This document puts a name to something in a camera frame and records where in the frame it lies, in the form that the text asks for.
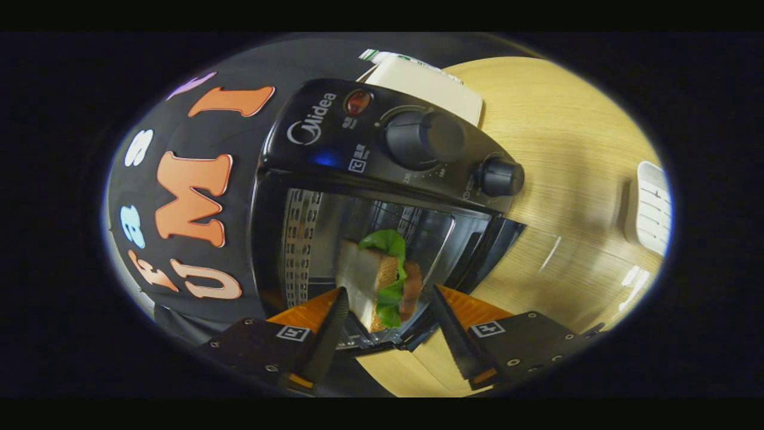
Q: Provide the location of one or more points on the white pop-up toaster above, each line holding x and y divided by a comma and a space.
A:
430, 89

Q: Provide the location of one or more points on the sandwich with lettuce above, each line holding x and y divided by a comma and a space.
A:
364, 275

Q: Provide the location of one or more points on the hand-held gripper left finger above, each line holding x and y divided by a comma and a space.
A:
325, 346

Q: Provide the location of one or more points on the white bottle green label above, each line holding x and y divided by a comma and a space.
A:
373, 55

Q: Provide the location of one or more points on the black toaster oven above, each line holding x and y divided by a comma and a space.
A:
334, 131

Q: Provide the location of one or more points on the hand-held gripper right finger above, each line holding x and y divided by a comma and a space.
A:
456, 340

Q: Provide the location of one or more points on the white rectangular tray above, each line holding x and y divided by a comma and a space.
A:
653, 209

